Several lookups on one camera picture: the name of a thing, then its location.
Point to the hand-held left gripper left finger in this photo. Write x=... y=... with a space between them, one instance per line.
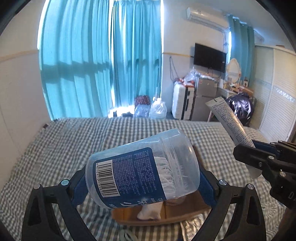
x=79 y=193

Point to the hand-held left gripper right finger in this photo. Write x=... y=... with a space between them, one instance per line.
x=207 y=190

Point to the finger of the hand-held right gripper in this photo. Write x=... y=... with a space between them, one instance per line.
x=252 y=157

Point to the white squeeze tube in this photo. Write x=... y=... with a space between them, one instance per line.
x=231 y=120

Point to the brown cardboard box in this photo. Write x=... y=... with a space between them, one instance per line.
x=166 y=210

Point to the clear plastic floss pick jar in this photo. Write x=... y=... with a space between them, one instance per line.
x=143 y=170

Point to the checkered bed sheet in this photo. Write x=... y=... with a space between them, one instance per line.
x=69 y=148

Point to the black plastic bag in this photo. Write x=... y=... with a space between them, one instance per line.
x=240 y=107

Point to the white cloth bundle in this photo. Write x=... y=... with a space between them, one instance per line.
x=150 y=212

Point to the white dressing table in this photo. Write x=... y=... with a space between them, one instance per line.
x=227 y=92

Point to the white louvered wardrobe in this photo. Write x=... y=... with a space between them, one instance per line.
x=276 y=90

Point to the silver mini fridge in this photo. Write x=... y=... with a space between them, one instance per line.
x=203 y=97

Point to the oval vanity mirror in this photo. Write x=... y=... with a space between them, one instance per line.
x=234 y=70

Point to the white suitcase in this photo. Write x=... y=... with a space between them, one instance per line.
x=181 y=100

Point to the large clear water bottle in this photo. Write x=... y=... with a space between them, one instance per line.
x=158 y=108

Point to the clear plastic bag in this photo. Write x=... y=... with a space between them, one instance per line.
x=193 y=75

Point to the pack of water bottles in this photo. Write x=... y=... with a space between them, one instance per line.
x=141 y=106

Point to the narrow teal curtain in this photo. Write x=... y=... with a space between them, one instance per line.
x=240 y=48

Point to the teal window curtain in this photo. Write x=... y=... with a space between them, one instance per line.
x=97 y=58

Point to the white air conditioner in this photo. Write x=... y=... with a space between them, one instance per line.
x=207 y=17

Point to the black wall television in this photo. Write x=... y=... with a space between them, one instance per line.
x=209 y=58

